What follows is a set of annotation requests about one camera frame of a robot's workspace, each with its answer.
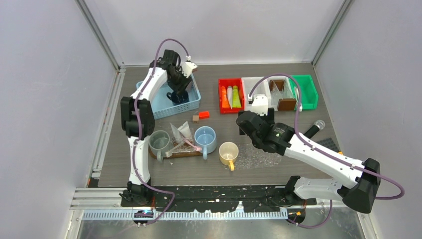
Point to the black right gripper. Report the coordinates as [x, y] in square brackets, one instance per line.
[269, 118]

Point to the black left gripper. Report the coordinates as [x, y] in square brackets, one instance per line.
[184, 82]

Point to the cream mug yellow handle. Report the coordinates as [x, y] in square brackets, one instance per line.
[228, 153]

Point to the white toothpaste tube red cap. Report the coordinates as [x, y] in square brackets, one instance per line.
[178, 137]

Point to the light blue mug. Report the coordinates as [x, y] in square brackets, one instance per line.
[205, 138]

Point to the grey-green mug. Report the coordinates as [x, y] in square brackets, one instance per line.
[159, 144]

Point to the clear textured acrylic holder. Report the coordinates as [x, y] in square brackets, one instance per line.
[173, 142]

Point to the pink toothbrush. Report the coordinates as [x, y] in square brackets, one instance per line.
[195, 147]

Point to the mauve mug black handle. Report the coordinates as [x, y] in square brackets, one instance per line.
[186, 84]

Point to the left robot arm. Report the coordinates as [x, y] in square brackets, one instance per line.
[138, 122]

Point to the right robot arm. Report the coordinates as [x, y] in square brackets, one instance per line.
[352, 181]

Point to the clear textured oval tray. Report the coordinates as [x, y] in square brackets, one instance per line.
[250, 157]

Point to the yellow-green toothpaste tube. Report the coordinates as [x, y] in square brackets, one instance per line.
[236, 102]

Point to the small white toothpaste tube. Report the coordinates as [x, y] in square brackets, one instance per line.
[230, 96]

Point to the orange toothpaste tube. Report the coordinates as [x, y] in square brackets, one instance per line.
[224, 98]

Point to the oval wooden tray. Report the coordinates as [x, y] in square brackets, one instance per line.
[184, 154]

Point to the dark blue mug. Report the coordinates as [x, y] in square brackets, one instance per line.
[178, 98]

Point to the light blue perforated basket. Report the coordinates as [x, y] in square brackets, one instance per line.
[163, 107]

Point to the brown wooden holder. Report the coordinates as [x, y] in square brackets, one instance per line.
[287, 104]

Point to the white plastic bin right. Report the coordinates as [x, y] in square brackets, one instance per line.
[273, 103]

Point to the small wooden cube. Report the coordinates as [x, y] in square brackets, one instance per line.
[195, 118]

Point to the orange block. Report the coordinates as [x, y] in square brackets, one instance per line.
[204, 115]

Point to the black microphone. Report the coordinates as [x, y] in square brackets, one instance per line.
[315, 128]

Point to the green plastic bin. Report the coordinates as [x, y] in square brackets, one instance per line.
[310, 95]

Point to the dark grey studded baseplate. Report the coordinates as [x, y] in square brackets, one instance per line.
[329, 143]

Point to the red plastic bin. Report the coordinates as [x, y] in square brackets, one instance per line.
[226, 82]

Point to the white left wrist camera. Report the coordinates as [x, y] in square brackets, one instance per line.
[188, 67]

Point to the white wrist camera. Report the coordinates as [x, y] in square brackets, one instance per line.
[257, 104]
[188, 67]

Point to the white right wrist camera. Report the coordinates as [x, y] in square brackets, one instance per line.
[257, 104]

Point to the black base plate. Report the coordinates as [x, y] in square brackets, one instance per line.
[217, 199]

